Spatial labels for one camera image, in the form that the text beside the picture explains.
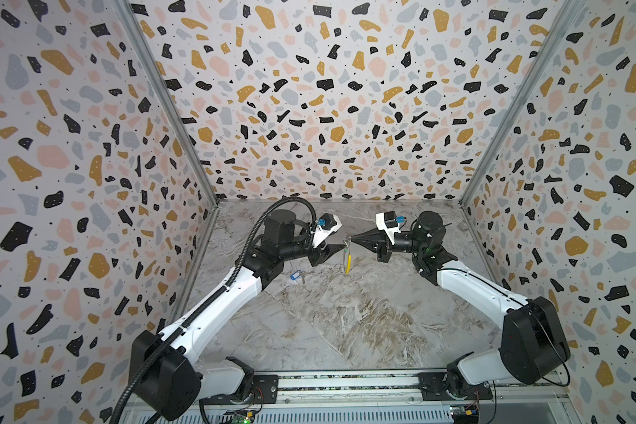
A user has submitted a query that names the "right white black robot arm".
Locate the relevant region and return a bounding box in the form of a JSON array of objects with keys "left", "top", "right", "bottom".
[{"left": 350, "top": 211, "right": 571, "bottom": 398}]

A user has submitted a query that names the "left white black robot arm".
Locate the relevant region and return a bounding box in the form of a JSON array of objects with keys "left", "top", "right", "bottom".
[{"left": 111, "top": 200, "right": 343, "bottom": 423}]

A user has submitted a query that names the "left green circuit board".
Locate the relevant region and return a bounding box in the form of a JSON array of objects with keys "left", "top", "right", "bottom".
[{"left": 230, "top": 410, "right": 256, "bottom": 424}]

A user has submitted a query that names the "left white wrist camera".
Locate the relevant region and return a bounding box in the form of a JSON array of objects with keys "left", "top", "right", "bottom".
[{"left": 311, "top": 213, "right": 342, "bottom": 248}]

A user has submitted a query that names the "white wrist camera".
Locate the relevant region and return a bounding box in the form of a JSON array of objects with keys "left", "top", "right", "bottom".
[
  {"left": 311, "top": 213, "right": 342, "bottom": 248},
  {"left": 376, "top": 211, "right": 406, "bottom": 244}
]

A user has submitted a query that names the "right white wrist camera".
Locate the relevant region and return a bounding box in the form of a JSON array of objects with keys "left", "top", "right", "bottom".
[{"left": 376, "top": 211, "right": 406, "bottom": 244}]

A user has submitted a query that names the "black corrugated cable conduit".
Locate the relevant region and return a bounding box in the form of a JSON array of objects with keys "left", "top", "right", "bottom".
[{"left": 108, "top": 196, "right": 318, "bottom": 424}]

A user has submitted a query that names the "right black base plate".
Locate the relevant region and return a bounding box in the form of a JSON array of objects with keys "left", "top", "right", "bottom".
[{"left": 417, "top": 371, "right": 494, "bottom": 401}]

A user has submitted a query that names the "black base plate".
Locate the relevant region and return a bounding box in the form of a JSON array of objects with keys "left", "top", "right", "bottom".
[
  {"left": 203, "top": 375, "right": 279, "bottom": 409},
  {"left": 417, "top": 371, "right": 494, "bottom": 401}
]

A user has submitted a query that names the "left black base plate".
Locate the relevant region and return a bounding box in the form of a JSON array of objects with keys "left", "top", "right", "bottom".
[{"left": 203, "top": 375, "right": 279, "bottom": 409}]

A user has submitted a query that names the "white slotted cable duct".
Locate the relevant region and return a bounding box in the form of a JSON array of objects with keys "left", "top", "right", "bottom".
[{"left": 121, "top": 406, "right": 452, "bottom": 423}]

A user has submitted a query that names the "right circuit board with wires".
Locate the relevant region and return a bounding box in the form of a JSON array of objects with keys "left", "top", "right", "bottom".
[{"left": 450, "top": 404, "right": 480, "bottom": 424}]

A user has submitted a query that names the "aluminium mounting rail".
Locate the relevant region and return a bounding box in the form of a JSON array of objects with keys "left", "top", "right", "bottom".
[{"left": 118, "top": 367, "right": 571, "bottom": 412}]

